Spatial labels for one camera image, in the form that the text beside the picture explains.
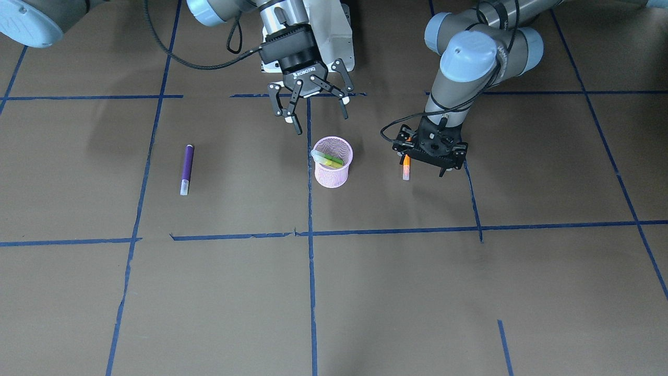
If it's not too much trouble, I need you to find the yellow highlighter pen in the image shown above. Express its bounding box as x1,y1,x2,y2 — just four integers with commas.
318,157,344,169

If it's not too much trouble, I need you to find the green highlighter pen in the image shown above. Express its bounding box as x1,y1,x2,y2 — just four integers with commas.
310,150,344,165

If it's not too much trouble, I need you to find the black camera cable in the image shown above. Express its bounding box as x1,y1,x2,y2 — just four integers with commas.
144,0,272,71
380,16,522,144

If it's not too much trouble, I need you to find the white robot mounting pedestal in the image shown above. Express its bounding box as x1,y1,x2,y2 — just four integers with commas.
257,1,355,72

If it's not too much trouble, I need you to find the pink mesh pen holder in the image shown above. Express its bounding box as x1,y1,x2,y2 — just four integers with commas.
311,136,353,188

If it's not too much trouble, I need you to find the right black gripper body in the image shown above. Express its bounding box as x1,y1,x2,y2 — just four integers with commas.
260,25,331,97

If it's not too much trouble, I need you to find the orange highlighter pen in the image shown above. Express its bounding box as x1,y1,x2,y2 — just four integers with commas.
400,152,411,181

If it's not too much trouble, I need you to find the purple highlighter pen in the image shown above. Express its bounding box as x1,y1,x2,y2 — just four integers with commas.
180,144,194,196

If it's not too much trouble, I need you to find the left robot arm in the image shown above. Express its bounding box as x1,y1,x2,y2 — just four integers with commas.
380,1,561,180

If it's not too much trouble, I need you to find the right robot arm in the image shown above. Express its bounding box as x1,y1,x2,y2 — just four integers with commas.
2,1,355,134

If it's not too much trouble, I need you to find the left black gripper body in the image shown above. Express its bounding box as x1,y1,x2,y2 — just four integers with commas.
392,116,468,170

